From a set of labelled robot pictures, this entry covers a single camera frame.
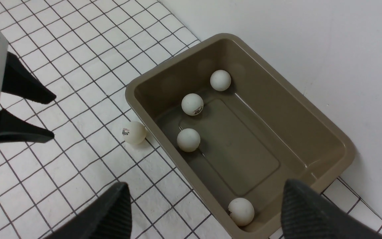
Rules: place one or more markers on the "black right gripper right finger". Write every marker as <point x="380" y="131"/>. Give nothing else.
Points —
<point x="305" y="214"/>

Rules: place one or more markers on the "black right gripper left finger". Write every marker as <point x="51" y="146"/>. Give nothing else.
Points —
<point x="108" y="217"/>

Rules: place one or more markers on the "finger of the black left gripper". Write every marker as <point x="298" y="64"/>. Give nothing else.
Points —
<point x="13" y="129"/>
<point x="20" y="82"/>

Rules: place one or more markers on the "white ping-pong ball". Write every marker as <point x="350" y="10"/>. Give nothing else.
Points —
<point x="188" y="140"/>
<point x="134" y="132"/>
<point x="220" y="80"/>
<point x="192" y="104"/>
<point x="241" y="211"/>

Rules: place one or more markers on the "white checkered tablecloth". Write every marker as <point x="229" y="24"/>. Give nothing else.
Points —
<point x="86" y="52"/>

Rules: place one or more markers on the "olive plastic bin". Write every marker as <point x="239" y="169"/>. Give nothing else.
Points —
<point x="255" y="135"/>

